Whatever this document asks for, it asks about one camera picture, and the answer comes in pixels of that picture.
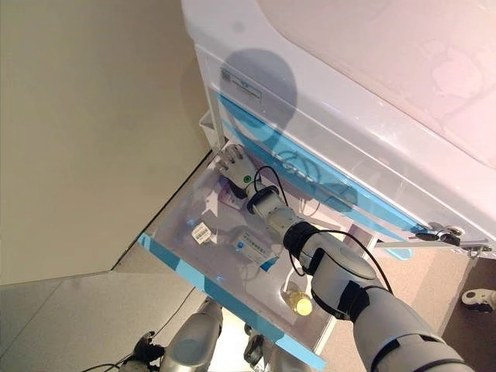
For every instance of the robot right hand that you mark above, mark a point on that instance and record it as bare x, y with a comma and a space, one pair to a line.
238, 166

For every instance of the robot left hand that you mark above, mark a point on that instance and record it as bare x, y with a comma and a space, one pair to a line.
147, 350

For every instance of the pink white medicine box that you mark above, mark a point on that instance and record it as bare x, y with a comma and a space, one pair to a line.
228, 199

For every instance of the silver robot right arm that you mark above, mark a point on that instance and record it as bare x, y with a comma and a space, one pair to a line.
387, 310

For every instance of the blue white medicine box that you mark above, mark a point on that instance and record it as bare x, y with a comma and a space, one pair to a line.
252, 248

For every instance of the yellow capped medicine bottle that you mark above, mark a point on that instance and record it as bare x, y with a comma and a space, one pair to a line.
303, 306

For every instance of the silver robot left leg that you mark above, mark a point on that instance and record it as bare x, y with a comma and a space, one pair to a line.
193, 337

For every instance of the silver robot leg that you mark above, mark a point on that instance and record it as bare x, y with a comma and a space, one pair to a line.
193, 337
255, 348

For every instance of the small white side bin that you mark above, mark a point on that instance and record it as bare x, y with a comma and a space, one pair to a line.
207, 128

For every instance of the small white barcode box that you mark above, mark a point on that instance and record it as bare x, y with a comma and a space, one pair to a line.
202, 232

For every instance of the cart label sticker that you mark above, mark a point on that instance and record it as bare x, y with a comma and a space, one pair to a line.
240, 83

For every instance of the silver robot right leg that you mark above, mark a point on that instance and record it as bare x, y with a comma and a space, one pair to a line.
255, 348

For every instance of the white medical trolley cart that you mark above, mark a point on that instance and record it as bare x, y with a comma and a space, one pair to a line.
348, 97

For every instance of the silver cart latch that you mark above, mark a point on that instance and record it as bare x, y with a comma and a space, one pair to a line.
478, 250

